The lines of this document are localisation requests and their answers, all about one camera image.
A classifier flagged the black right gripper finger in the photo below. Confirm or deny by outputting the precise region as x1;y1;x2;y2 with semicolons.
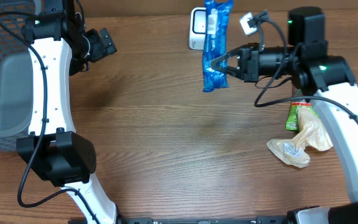
210;47;242;67
211;64;244;78

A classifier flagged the blue cookie packet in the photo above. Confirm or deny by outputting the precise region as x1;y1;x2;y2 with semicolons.
202;0;234;92

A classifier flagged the green clear snack packet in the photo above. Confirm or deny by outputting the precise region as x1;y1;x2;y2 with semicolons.
285;100;318;131

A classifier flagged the beige plastic bag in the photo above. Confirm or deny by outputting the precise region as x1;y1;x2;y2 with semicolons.
267;107;333;168

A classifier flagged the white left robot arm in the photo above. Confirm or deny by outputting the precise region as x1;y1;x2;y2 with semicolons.
16;1;120;223

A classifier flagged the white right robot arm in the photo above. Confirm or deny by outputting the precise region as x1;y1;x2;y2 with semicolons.
210;6;358;223

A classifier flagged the white barcode scanner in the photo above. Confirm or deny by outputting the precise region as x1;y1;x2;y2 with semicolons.
189;7;206;50

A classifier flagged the grey plastic mesh basket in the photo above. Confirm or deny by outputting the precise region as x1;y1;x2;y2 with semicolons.
0;0;42;152

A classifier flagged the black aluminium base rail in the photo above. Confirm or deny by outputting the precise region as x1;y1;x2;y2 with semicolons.
116;215;344;224

